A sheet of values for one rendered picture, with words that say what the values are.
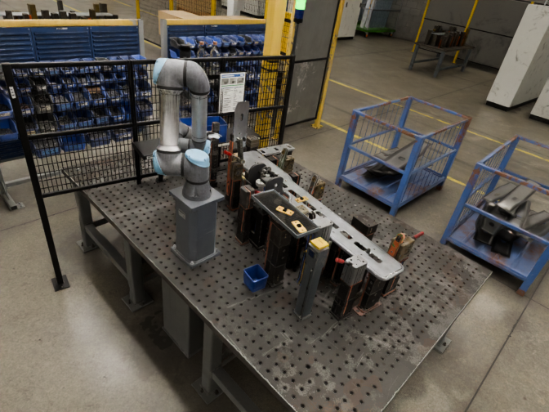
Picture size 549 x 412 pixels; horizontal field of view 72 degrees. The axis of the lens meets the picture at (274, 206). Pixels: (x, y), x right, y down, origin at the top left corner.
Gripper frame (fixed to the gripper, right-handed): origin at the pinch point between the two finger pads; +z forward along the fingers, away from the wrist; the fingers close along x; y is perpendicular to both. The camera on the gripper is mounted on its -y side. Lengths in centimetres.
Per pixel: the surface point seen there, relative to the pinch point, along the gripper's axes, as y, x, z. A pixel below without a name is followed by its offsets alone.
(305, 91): -219, 98, 254
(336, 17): -224, 199, 234
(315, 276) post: 98, -18, 11
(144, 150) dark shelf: -39, -29, -15
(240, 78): -55, 45, 30
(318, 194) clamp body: 43, 9, 54
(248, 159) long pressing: -8.4, 1.4, 36.5
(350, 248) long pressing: 93, -1, 33
